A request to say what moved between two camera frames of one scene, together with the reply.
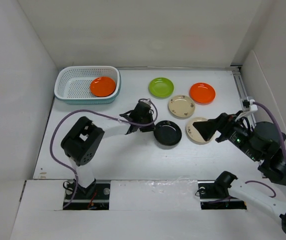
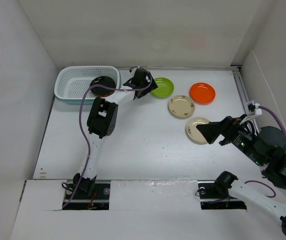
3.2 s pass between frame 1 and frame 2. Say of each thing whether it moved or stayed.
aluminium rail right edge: stayed
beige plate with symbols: stayed
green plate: stayed
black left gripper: moved
